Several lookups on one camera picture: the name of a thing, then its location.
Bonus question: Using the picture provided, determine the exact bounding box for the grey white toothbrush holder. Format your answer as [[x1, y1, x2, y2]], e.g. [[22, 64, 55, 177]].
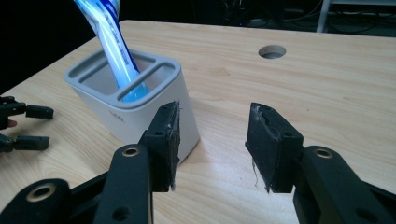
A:
[[64, 48, 201, 164]]

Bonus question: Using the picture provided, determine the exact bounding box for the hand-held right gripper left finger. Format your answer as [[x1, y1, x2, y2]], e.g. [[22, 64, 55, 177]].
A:
[[138, 100, 182, 193]]

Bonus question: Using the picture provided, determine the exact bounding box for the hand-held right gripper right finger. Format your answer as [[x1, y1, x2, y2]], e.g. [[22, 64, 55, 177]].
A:
[[245, 102, 304, 194]]

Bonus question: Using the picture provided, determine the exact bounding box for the blue white toothpaste tube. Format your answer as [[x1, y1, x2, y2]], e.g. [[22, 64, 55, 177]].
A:
[[74, 0, 149, 103]]

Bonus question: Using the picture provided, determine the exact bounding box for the wooden desk with white frame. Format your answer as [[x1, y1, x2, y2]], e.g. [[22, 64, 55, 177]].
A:
[[316, 0, 396, 34]]

